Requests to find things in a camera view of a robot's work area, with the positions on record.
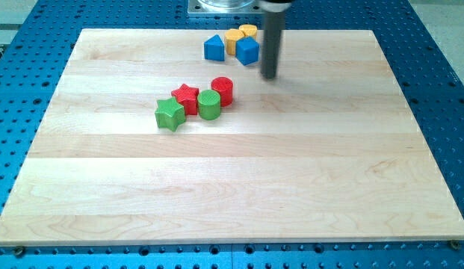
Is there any black rod mount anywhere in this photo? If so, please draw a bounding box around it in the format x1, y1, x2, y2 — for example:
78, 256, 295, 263
259, 0, 294, 13

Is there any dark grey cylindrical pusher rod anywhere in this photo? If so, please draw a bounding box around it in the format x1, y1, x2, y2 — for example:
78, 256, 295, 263
261, 11, 285, 79

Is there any yellow cylinder block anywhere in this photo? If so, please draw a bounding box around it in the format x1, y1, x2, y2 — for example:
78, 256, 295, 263
238, 24, 258, 40

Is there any blue cube block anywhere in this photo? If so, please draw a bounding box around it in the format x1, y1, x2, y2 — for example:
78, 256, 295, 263
235, 37, 259, 66

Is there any blue triangle block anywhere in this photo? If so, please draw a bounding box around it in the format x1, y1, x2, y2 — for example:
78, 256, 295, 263
203, 34, 225, 61

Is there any red cylinder block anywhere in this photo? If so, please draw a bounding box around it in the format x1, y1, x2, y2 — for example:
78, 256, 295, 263
211, 77, 234, 107

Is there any green cylinder block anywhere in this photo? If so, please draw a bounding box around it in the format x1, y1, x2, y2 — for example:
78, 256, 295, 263
197, 90, 221, 120

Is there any red star block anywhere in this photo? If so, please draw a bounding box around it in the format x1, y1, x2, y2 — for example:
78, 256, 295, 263
171, 84, 199, 115

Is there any green star block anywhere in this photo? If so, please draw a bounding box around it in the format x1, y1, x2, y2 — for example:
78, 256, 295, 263
155, 97, 186, 132

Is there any light wooden board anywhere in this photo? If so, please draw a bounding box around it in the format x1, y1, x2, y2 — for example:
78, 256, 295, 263
0, 28, 464, 247

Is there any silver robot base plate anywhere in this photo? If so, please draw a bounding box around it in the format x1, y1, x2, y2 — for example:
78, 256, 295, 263
188, 0, 262, 15

